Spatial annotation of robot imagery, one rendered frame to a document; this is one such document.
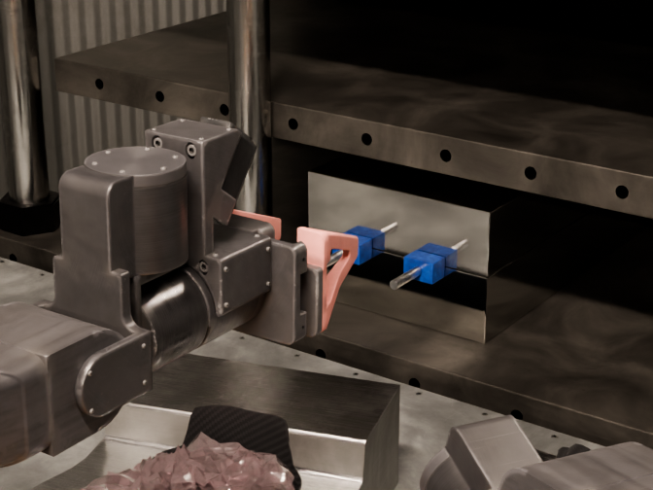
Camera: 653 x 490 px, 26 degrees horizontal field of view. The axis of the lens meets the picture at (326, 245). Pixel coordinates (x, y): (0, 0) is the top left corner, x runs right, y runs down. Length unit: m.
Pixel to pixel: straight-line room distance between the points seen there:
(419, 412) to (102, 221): 0.86
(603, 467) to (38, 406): 0.28
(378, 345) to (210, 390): 0.42
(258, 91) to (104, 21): 1.63
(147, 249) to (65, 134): 2.60
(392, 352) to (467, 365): 0.10
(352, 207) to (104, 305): 1.05
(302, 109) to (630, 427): 0.59
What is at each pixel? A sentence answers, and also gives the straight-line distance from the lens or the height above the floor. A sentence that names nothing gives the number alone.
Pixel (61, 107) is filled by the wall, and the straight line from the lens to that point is 3.36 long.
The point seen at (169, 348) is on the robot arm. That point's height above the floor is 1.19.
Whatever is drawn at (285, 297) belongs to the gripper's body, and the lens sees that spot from 0.87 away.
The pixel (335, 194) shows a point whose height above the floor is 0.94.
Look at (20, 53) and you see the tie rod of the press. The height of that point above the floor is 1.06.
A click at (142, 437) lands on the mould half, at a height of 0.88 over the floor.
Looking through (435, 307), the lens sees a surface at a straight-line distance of 1.79.
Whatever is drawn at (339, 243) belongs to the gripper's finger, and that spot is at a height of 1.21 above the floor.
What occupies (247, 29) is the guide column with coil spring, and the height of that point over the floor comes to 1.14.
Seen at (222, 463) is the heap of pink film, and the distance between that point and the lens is 1.29.
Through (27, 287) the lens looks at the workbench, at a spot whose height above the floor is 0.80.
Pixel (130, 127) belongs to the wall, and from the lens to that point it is 3.55.
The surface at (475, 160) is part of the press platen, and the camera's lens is 1.70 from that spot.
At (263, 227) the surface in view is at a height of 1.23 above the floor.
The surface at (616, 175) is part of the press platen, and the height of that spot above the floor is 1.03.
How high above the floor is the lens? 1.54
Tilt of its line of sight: 22 degrees down
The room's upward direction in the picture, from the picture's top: straight up
